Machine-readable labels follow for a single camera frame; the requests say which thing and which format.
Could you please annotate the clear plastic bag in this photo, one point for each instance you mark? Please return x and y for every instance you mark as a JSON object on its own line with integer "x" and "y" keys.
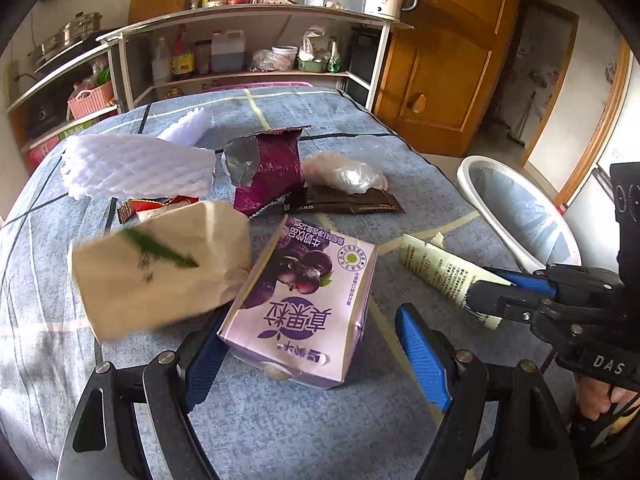
{"x": 345, "y": 172}

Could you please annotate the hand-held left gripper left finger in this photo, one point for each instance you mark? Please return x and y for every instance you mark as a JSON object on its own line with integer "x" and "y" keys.
{"x": 205, "y": 365}

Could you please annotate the white plastic tub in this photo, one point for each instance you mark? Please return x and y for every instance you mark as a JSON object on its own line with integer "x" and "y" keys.
{"x": 285, "y": 55}

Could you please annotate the translucent bin liner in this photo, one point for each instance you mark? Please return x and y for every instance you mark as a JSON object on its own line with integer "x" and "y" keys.
{"x": 520, "y": 215}

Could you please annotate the pink woven basket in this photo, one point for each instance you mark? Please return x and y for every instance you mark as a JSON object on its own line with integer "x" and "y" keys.
{"x": 92, "y": 100}

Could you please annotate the purple milk carton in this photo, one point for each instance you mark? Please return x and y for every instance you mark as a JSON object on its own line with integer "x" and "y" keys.
{"x": 300, "y": 300}

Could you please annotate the jug with dark liquid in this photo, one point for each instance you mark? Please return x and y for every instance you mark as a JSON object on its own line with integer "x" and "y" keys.
{"x": 227, "y": 55}

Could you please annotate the dark brown wrapper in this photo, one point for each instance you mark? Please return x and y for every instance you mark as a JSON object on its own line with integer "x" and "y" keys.
{"x": 345, "y": 202}

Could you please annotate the purple snack wrapper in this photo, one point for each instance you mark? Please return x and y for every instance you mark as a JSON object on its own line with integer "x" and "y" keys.
{"x": 275, "y": 170}

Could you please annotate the beige paper bag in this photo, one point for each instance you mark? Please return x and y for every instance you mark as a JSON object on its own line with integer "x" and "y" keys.
{"x": 150, "y": 285}

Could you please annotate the white trash bin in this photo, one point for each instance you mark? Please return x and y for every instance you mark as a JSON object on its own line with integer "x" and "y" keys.
{"x": 466, "y": 180}

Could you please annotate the small white foam net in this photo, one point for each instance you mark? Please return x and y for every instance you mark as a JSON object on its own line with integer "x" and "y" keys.
{"x": 185, "y": 127}

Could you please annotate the low side shelf unit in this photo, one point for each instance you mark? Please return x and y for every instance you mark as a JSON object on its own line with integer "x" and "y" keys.
{"x": 60, "y": 74}

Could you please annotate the green cardboard box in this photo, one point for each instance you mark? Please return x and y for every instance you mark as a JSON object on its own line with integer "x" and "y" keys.
{"x": 85, "y": 127}

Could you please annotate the white metal shelf unit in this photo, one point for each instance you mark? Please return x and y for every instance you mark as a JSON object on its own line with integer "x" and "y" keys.
{"x": 240, "y": 15}

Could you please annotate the green bowl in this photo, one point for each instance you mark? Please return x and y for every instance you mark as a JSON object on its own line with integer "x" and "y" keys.
{"x": 311, "y": 66}

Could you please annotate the wooden door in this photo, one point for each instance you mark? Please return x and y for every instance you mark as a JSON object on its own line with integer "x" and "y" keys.
{"x": 450, "y": 60}

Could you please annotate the crumpled plastic bag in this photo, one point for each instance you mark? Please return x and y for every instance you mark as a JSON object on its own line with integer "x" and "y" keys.
{"x": 262, "y": 61}

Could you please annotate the yellow label sauce bottle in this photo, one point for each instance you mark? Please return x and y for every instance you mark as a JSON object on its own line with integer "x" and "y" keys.
{"x": 183, "y": 60}

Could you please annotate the steel steamer pot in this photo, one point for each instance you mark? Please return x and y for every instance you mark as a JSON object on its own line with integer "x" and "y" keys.
{"x": 75, "y": 30}

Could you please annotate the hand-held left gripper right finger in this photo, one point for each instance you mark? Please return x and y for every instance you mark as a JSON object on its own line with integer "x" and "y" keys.
{"x": 420, "y": 355}

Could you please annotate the green packet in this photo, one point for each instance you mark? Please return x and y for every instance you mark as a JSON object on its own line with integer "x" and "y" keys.
{"x": 334, "y": 59}

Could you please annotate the dark jar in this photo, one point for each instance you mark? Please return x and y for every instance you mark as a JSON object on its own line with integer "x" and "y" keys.
{"x": 202, "y": 59}

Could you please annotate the cream printed paper wrapper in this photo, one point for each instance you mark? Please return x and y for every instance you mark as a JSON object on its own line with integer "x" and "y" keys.
{"x": 440, "y": 265}

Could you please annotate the pink storage box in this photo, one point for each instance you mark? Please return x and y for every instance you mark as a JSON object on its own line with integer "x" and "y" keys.
{"x": 260, "y": 85}

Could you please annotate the large white foam net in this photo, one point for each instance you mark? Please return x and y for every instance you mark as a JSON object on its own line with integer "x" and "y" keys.
{"x": 135, "y": 165}

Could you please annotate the person's right hand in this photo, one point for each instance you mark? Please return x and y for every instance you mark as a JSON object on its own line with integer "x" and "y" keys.
{"x": 595, "y": 400}

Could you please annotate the wooden door frame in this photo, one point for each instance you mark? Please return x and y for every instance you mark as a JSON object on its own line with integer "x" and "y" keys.
{"x": 595, "y": 125}

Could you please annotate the white food bag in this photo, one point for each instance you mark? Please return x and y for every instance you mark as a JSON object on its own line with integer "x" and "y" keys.
{"x": 315, "y": 42}

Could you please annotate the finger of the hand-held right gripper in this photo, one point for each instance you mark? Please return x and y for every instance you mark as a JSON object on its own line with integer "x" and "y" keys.
{"x": 500, "y": 302}
{"x": 525, "y": 282}

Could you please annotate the red brown wrapper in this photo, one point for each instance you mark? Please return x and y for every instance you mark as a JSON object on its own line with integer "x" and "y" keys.
{"x": 135, "y": 207}

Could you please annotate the white plastic bottle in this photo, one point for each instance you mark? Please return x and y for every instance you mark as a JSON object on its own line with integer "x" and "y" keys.
{"x": 161, "y": 65}

